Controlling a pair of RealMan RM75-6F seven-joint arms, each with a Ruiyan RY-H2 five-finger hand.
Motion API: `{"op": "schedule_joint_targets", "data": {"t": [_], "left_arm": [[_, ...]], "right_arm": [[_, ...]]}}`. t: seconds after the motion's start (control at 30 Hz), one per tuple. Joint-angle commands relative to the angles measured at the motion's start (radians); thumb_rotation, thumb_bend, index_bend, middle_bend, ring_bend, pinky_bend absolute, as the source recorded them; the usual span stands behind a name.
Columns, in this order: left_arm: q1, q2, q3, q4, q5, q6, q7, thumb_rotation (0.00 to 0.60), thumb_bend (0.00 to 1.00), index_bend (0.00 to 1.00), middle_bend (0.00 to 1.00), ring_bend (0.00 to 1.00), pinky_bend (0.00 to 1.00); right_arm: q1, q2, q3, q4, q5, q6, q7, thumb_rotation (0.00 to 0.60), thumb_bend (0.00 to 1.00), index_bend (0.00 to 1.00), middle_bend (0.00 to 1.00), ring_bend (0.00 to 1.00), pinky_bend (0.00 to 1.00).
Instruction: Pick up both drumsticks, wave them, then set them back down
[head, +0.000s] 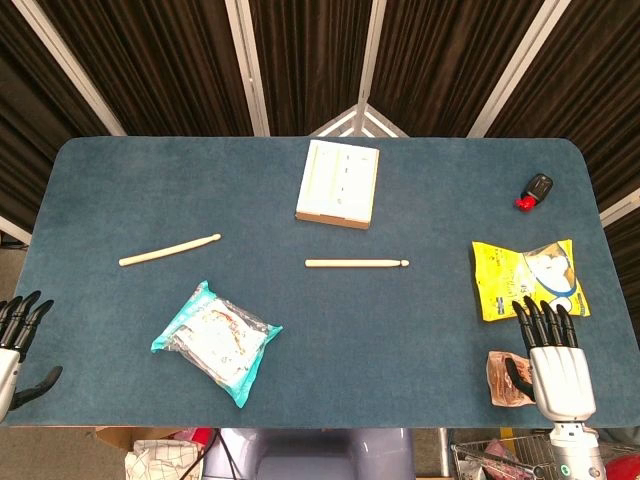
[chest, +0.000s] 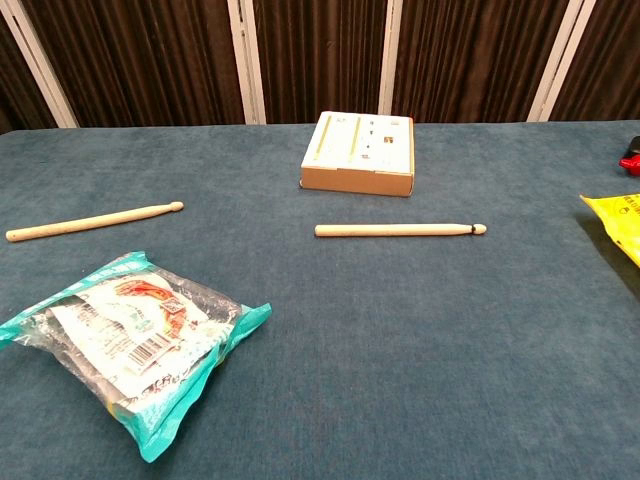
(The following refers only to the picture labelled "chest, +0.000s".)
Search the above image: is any wooden drumstick with black ring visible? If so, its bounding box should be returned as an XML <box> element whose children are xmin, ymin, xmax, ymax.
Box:
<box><xmin>314</xmin><ymin>222</ymin><xmax>488</xmax><ymax>239</ymax></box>

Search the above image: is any plain wooden drumstick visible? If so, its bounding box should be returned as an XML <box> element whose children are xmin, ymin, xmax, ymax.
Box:
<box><xmin>5</xmin><ymin>200</ymin><xmax>185</xmax><ymax>244</ymax></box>

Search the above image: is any flat cardboard box white top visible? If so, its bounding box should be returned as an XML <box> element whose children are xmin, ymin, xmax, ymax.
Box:
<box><xmin>299</xmin><ymin>110</ymin><xmax>416</xmax><ymax>198</ymax></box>

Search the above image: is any blue velvet table cloth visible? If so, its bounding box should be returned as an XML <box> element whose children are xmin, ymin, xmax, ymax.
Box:
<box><xmin>0</xmin><ymin>118</ymin><xmax>640</xmax><ymax>480</ymax></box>

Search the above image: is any brown pleated curtain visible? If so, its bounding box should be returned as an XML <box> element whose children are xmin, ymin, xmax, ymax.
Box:
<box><xmin>0</xmin><ymin>0</ymin><xmax>640</xmax><ymax>134</ymax></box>

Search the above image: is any teal clear snack bag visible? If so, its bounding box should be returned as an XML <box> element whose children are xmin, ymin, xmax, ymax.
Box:
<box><xmin>0</xmin><ymin>250</ymin><xmax>273</xmax><ymax>464</ymax></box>

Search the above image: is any yellow plastic bag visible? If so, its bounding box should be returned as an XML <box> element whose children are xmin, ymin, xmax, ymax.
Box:
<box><xmin>579</xmin><ymin>193</ymin><xmax>640</xmax><ymax>269</ymax></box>

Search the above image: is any red and black tool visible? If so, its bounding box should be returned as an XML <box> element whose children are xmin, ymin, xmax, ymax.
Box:
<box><xmin>618</xmin><ymin>134</ymin><xmax>640</xmax><ymax>177</ymax></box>

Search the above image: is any white frame post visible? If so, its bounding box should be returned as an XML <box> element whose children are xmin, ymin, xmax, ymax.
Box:
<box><xmin>227</xmin><ymin>0</ymin><xmax>267</xmax><ymax>126</ymax></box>
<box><xmin>526</xmin><ymin>0</ymin><xmax>598</xmax><ymax>123</ymax></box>
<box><xmin>0</xmin><ymin>0</ymin><xmax>80</xmax><ymax>129</ymax></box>
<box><xmin>377</xmin><ymin>0</ymin><xmax>404</xmax><ymax>116</ymax></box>

